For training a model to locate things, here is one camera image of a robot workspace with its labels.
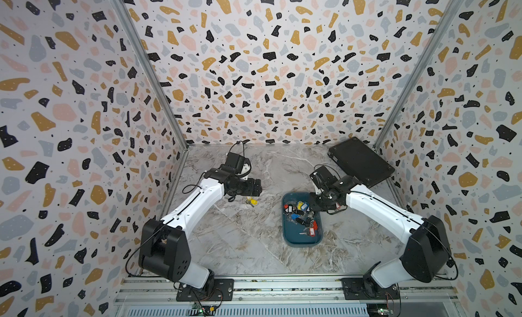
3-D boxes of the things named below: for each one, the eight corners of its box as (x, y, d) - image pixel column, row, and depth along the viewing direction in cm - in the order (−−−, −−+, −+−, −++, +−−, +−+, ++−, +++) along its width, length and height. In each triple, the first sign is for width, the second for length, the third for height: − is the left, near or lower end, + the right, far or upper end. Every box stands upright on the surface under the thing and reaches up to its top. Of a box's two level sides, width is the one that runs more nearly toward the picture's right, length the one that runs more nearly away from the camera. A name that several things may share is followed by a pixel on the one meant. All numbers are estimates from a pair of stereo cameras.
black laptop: (363, 191, 104) (367, 185, 100) (326, 155, 121) (328, 148, 117) (390, 175, 111) (395, 169, 107) (352, 143, 128) (355, 136, 123)
